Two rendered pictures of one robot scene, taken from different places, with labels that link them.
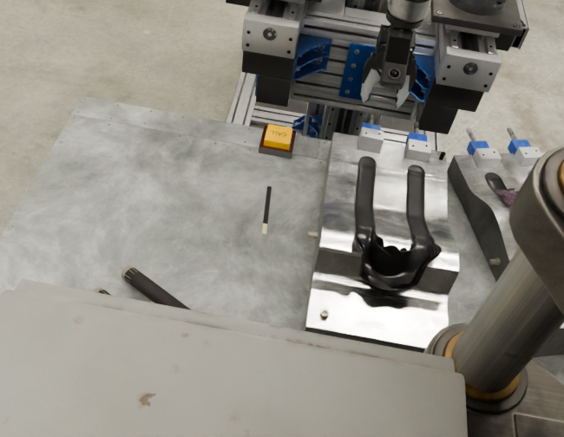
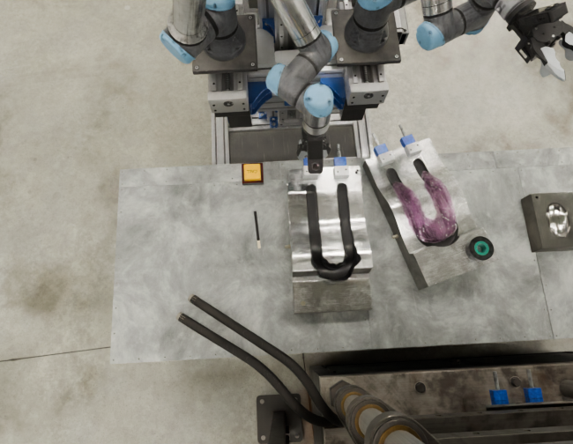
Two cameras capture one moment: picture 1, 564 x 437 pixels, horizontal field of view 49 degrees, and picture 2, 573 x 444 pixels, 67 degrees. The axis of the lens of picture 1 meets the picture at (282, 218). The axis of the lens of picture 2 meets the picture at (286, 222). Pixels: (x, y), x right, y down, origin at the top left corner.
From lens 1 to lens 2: 0.71 m
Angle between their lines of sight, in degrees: 25
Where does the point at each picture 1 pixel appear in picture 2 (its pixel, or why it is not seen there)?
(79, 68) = (90, 58)
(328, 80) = (275, 99)
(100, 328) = not seen: outside the picture
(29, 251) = (132, 297)
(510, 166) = (402, 159)
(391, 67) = (313, 163)
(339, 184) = (296, 210)
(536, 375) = not seen: hidden behind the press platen
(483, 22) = (373, 59)
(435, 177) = (353, 188)
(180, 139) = (192, 188)
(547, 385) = not seen: hidden behind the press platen
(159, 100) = (157, 73)
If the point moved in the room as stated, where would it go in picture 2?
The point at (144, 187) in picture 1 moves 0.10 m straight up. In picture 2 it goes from (182, 233) to (174, 225)
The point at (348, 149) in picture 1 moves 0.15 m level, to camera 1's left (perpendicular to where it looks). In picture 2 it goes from (297, 181) to (255, 185)
